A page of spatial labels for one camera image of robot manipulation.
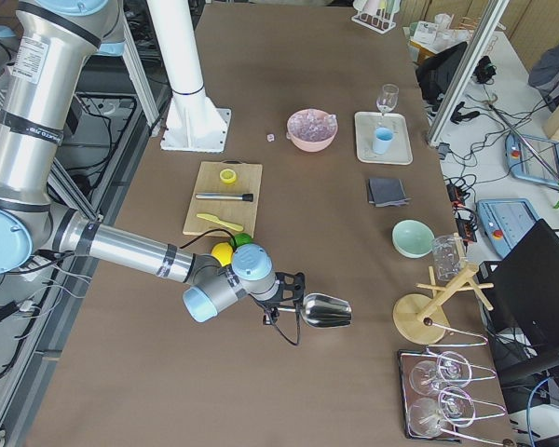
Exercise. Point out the blue teach pendant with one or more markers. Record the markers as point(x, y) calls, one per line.
point(506, 221)
point(524, 165)

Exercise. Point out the yellow lemon half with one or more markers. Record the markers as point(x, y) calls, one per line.
point(228, 176)

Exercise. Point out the black monitor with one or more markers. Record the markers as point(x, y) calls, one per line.
point(526, 289)

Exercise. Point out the black glass tray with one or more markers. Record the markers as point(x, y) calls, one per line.
point(406, 361)

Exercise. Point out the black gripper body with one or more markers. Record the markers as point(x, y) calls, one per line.
point(271, 311)

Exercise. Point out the steel muddler black tip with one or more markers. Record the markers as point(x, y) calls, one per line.
point(247, 197)

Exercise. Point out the cream plastic tray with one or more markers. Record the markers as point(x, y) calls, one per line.
point(399, 152)

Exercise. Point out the yellow plastic knife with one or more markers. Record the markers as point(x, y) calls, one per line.
point(216, 220)

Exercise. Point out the bamboo cutting board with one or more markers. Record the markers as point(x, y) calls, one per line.
point(240, 212)

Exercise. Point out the green lime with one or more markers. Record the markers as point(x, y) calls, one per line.
point(240, 239)

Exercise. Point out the pink bowl of ice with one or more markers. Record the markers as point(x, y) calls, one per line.
point(312, 129)

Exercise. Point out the clear glass on stand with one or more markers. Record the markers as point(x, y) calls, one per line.
point(448, 256)

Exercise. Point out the aluminium frame post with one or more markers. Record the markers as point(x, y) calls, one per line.
point(475, 50)

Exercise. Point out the clear wine glass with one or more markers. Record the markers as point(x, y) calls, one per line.
point(386, 100)

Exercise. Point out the white wire cup rack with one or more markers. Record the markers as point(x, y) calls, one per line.
point(376, 15)

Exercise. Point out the black bag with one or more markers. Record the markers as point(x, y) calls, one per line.
point(434, 74)

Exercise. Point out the steel ice scoop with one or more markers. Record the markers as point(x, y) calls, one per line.
point(319, 310)

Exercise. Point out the upturned wine glass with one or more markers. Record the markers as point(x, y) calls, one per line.
point(445, 416)
point(435, 372)

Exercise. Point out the blue plastic cup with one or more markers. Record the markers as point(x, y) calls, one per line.
point(382, 140)

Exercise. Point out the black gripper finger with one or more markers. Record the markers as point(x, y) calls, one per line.
point(270, 316)

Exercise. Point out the grey folded cloth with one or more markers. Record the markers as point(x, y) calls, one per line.
point(384, 192)

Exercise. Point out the green ceramic bowl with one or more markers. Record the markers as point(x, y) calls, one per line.
point(412, 238)

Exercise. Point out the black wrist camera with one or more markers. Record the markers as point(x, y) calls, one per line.
point(291, 288)

